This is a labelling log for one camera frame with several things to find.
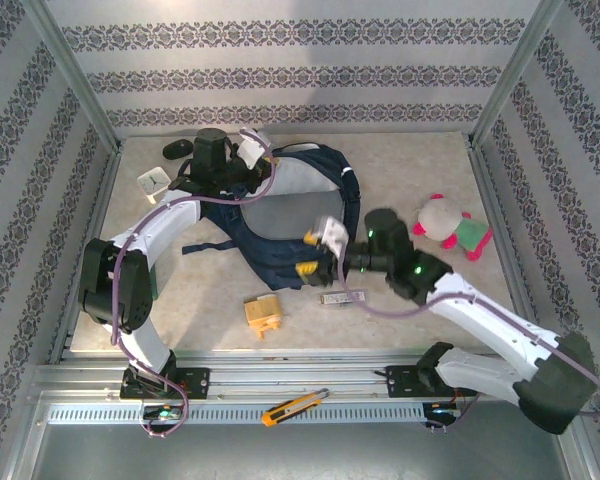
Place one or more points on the aluminium mounting rail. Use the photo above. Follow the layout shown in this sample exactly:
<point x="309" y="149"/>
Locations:
<point x="290" y="372"/>

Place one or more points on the aluminium side rail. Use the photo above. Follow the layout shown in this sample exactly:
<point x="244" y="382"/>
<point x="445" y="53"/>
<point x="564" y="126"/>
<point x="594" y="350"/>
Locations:
<point x="486" y="175"/>
<point x="100" y="200"/>

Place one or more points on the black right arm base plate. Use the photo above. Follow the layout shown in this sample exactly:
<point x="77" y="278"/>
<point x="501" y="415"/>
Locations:
<point x="402" y="382"/>

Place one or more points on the right controller circuit board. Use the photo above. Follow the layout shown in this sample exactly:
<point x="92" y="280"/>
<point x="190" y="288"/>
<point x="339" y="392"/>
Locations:
<point x="442" y="411"/>

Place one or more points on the yellow wooden block toy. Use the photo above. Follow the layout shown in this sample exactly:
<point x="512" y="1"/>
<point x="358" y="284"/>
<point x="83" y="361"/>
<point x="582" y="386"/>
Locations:
<point x="262" y="312"/>

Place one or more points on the navy blue backpack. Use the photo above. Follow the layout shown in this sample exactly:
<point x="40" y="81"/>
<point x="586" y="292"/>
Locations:
<point x="290" y="180"/>

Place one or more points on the small white desk clock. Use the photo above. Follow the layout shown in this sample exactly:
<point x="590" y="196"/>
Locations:
<point x="152" y="184"/>

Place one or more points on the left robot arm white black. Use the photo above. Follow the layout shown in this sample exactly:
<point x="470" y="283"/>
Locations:
<point x="165" y="220"/>

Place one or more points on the controller circuit board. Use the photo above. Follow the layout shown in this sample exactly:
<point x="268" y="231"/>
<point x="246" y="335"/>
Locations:
<point x="162" y="413"/>
<point x="442" y="411"/>

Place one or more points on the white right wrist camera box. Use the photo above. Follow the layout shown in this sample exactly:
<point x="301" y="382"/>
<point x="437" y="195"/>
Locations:
<point x="332" y="232"/>

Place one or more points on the aluminium frame post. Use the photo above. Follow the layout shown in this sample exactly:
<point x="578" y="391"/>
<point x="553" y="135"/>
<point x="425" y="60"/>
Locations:
<point x="515" y="75"/>
<point x="70" y="75"/>

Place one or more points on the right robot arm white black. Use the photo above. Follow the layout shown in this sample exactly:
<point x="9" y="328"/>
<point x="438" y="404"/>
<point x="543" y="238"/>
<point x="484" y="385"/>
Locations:
<point x="480" y="320"/>

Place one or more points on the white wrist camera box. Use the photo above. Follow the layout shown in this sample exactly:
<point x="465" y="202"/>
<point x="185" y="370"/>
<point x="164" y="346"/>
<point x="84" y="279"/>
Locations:
<point x="252" y="150"/>
<point x="332" y="232"/>

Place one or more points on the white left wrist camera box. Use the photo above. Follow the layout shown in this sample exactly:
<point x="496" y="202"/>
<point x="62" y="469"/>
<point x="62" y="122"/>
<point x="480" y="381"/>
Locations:
<point x="252" y="150"/>

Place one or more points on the orange utility knife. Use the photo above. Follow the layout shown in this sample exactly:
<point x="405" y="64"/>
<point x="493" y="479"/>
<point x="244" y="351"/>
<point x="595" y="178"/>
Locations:
<point x="292" y="407"/>

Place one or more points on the white pink green plush toy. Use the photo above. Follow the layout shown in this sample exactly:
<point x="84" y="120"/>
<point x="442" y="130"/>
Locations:
<point x="445" y="220"/>

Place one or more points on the left controller circuit board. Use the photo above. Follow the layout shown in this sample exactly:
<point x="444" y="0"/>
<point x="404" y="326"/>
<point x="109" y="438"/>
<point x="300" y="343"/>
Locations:
<point x="162" y="413"/>

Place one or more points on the black computer mouse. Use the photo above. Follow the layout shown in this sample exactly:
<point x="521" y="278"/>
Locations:
<point x="176" y="150"/>

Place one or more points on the grey sheet metal tray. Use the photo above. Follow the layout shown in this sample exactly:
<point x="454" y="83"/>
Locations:
<point x="300" y="455"/>

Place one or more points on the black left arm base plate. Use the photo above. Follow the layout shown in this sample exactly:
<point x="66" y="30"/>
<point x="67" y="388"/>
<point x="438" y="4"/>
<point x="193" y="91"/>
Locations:
<point x="195" y="382"/>

